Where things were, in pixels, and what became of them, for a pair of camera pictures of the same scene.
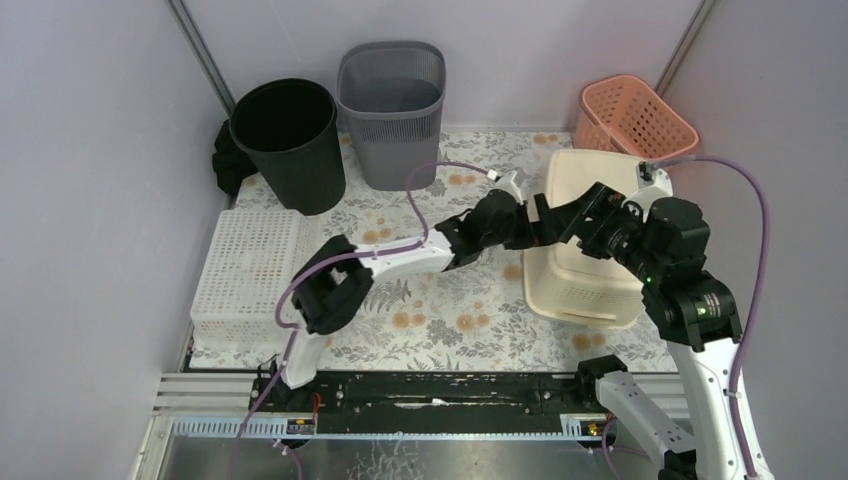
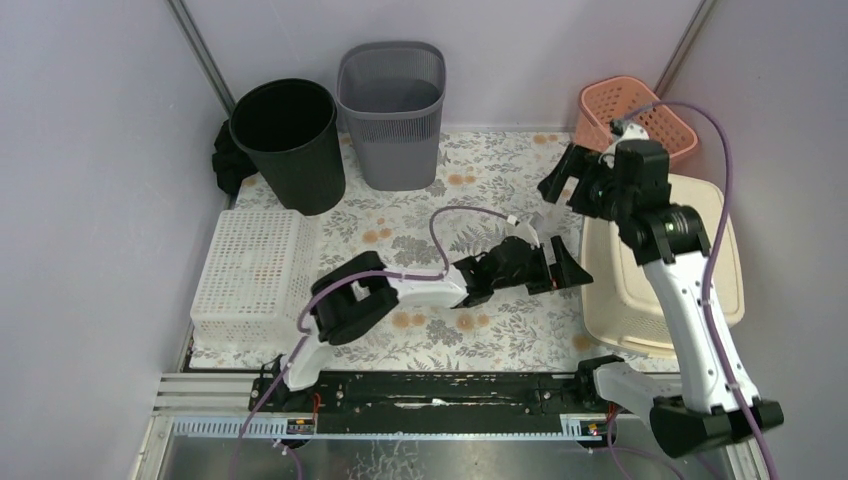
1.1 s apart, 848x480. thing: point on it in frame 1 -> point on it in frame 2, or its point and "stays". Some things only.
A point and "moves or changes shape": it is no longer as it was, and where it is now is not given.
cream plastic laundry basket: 566,283 moves or changes shape
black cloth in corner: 232,162 stays
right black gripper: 600,202 -> 578,162
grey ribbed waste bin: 391,94 stays
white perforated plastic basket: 252,256 stays
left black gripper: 519,225 -> 548,266
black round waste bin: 288,129 stays
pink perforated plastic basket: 623,113 stays
